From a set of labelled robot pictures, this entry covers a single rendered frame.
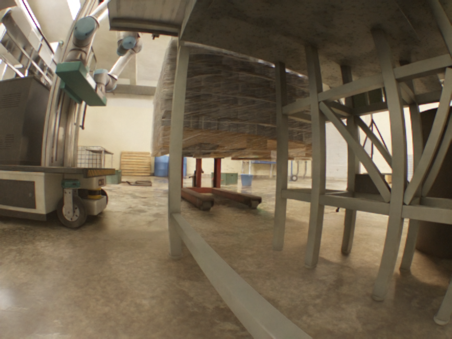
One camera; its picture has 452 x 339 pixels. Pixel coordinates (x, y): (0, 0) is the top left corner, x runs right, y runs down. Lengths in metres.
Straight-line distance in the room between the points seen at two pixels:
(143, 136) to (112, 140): 1.53
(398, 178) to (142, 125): 10.09
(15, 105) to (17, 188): 0.48
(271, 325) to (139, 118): 10.22
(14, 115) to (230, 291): 1.36
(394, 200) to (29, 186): 1.40
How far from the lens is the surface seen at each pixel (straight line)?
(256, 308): 0.24
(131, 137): 10.14
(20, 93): 1.43
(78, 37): 1.23
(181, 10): 1.07
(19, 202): 1.25
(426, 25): 0.85
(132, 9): 1.10
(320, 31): 0.71
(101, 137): 10.34
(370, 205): 0.57
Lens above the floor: 0.32
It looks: level
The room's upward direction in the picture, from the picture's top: 2 degrees clockwise
